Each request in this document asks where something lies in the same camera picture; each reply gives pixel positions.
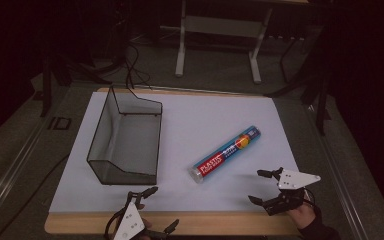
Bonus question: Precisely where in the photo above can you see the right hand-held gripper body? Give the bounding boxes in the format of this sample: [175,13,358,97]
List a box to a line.
[263,167,322,217]

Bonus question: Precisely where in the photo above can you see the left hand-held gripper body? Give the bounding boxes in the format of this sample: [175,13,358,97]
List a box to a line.
[103,190,168,240]

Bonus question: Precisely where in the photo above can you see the blue plastic wrap roll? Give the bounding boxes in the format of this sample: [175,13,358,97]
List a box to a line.
[187,125,262,185]

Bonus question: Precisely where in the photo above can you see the black mesh basket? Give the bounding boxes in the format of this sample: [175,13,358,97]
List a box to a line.
[86,84,164,186]

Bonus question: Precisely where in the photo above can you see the person's left hand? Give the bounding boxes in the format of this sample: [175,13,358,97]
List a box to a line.
[137,203,154,240]

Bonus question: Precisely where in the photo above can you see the person's right hand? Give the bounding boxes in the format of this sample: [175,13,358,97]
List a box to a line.
[288,199,318,231]

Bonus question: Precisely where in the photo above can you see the black metal stand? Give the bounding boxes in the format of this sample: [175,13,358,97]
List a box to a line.
[39,56,113,118]
[264,26,331,136]

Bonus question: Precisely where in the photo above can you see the white table sheet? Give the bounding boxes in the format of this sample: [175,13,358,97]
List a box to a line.
[48,91,300,214]

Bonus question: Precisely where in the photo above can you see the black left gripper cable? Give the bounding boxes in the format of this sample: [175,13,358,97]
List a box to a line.
[103,209,125,240]

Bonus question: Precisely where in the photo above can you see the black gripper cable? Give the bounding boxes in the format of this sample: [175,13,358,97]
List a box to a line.
[303,188,317,206]
[103,209,125,240]

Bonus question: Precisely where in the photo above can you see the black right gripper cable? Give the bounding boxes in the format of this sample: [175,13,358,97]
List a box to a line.
[303,188,317,206]

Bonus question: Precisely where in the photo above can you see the metal floor rail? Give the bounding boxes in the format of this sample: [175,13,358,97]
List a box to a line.
[304,103,371,240]
[0,109,53,228]

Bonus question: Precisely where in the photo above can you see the black floor cable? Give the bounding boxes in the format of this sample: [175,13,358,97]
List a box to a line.
[0,153,71,240]

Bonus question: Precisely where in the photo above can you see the black floor bracket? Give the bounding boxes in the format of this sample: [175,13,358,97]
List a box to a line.
[48,116,73,131]

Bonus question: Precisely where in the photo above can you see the black hanging cables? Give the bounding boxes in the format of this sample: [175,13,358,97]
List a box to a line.
[123,43,153,91]

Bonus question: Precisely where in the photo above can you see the white metal table frame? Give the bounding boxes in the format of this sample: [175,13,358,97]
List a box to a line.
[174,0,311,85]

